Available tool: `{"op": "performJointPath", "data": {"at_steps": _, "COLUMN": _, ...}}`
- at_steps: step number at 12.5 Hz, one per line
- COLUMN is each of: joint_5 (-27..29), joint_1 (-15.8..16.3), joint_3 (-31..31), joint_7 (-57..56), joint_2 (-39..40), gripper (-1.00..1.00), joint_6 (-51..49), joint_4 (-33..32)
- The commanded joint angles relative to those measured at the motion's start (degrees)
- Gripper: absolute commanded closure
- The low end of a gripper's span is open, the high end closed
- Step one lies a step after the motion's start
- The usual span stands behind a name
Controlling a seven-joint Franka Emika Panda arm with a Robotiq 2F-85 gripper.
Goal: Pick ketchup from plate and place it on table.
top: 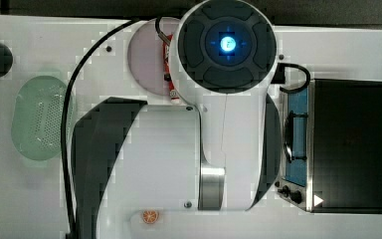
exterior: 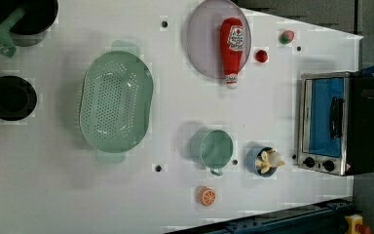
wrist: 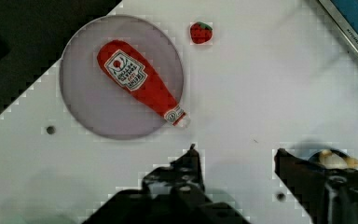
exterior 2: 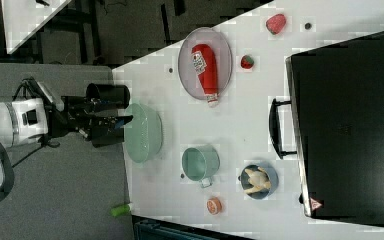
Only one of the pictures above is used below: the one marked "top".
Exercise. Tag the green perforated colander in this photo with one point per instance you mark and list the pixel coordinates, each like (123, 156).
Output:
(36, 123)

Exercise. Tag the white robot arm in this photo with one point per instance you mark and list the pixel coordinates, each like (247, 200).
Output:
(204, 154)

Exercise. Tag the silver toaster oven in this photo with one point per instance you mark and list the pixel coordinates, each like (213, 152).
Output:
(332, 147)

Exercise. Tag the grey round plate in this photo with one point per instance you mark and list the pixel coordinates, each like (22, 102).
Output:
(145, 57)

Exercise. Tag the orange slice toy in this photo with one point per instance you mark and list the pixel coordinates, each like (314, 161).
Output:
(150, 216)

